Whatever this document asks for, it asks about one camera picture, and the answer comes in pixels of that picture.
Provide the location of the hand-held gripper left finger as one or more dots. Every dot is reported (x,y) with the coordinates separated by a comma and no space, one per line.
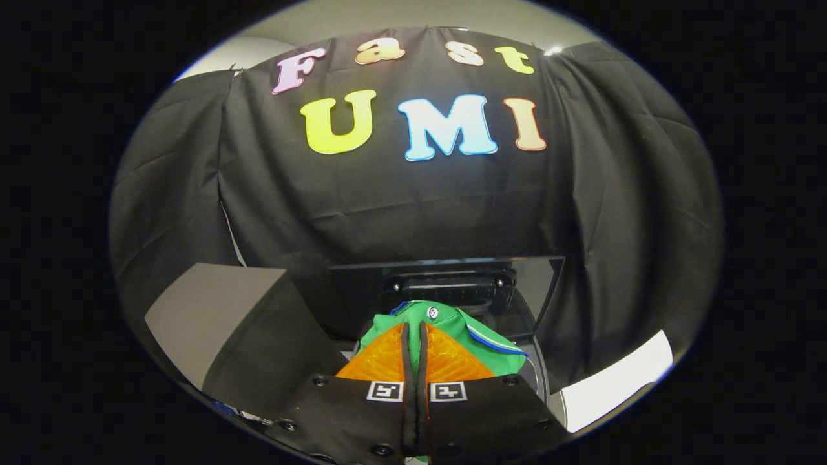
(407,361)

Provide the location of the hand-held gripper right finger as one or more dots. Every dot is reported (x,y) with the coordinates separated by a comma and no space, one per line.
(424,361)

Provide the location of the green polo shirt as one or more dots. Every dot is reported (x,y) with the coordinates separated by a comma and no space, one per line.
(465,336)

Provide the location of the black backdrop cloth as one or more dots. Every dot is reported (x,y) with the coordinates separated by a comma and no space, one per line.
(387,200)

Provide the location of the white flat sheet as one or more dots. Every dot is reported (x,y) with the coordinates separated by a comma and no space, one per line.
(614,384)

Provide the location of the grey box stand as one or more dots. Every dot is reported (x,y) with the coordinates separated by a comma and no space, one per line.
(213,303)

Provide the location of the ceiling light panel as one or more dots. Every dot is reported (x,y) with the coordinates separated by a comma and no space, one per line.
(554,50)

